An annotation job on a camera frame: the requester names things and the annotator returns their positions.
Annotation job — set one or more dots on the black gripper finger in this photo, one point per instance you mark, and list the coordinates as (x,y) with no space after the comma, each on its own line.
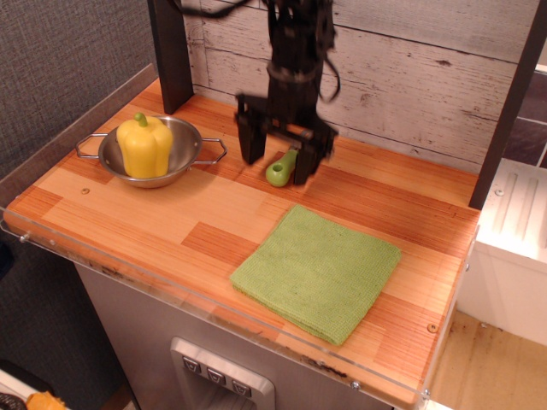
(252,141)
(308,159)

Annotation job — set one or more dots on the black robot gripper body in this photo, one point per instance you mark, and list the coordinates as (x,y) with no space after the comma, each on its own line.
(289,110)

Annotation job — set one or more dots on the green handled grey spatula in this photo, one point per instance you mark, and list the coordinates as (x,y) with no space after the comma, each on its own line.
(279,172)

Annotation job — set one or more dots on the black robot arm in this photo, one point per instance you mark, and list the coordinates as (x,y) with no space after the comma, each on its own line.
(301,34)

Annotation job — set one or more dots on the small steel pot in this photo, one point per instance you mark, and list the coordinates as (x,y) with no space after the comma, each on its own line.
(187,146)

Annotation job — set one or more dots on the yellow toy bell pepper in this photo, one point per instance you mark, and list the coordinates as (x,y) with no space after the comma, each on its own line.
(145,144)

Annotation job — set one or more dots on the green woven cloth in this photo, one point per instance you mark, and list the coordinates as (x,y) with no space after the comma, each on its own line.
(317,274)

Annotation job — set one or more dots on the clear acrylic edge guard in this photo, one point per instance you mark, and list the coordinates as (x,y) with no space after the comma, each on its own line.
(185,257)

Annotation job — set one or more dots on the grey toy fridge cabinet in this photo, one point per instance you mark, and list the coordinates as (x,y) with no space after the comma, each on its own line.
(141,327)

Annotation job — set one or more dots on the white toy sink unit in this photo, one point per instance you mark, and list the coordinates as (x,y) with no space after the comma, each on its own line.
(505,281)

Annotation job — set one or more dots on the silver dispenser button panel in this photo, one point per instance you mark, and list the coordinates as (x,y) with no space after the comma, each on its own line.
(210,381)

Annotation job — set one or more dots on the orange object at corner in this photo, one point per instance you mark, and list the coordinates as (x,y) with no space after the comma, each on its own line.
(44,401)

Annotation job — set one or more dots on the dark left upright post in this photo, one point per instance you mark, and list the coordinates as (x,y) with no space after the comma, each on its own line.
(172,55)

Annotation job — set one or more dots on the dark upright post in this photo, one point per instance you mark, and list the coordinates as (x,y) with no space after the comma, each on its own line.
(517,92)
(172,55)

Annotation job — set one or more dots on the dark right upright post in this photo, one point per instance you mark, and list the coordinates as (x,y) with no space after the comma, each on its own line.
(517,92)

